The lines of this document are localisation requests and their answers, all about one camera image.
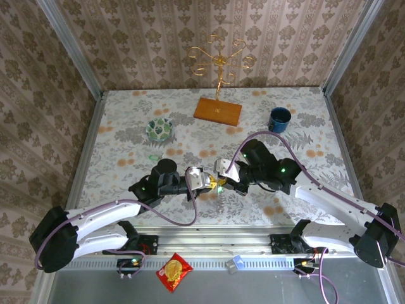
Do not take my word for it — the dark blue mug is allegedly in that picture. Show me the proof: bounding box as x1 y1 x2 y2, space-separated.
268 106 292 134

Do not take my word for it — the leaf pattern bowl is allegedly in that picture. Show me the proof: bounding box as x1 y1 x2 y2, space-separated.
145 117 174 142

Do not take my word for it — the gold stand on wooden base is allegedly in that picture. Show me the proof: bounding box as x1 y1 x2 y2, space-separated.
186 34 256 127

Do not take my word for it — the small blue grey box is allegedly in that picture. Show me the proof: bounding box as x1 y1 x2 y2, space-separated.
225 255 245 275

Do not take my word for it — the left controller board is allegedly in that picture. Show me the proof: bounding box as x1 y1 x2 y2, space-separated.
116 258 149 280

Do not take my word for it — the controller board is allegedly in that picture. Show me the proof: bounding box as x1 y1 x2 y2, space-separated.
292 258 321 280
116 258 149 280

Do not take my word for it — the red snack packet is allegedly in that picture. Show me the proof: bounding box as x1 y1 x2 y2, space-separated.
155 252 194 294

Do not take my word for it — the right controller board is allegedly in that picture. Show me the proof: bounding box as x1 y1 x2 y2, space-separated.
292 258 321 280

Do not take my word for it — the grey metal panel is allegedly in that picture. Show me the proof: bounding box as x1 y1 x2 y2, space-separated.
30 256 398 304

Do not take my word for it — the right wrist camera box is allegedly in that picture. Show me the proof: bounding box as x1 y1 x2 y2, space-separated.
213 158 242 184

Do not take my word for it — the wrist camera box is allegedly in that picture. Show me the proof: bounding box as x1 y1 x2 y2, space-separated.
213 158 242 184
185 166 207 191

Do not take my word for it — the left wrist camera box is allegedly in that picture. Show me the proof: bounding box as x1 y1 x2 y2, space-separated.
185 166 207 191

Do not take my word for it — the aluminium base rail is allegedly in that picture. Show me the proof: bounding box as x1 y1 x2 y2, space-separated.
44 228 389 257

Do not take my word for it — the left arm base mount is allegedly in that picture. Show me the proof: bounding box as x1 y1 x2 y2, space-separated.
101 234 159 256

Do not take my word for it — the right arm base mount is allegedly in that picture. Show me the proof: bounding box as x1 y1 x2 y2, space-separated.
270 234 330 255

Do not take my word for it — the grey slotted cable duct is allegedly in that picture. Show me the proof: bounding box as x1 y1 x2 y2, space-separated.
55 256 297 270

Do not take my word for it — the aluminium table side rail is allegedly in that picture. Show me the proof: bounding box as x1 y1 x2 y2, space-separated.
321 87 374 231
59 91 108 234

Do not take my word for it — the aluminium frame post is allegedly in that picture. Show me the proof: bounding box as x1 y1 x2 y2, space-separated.
36 0 104 101
321 0 385 96

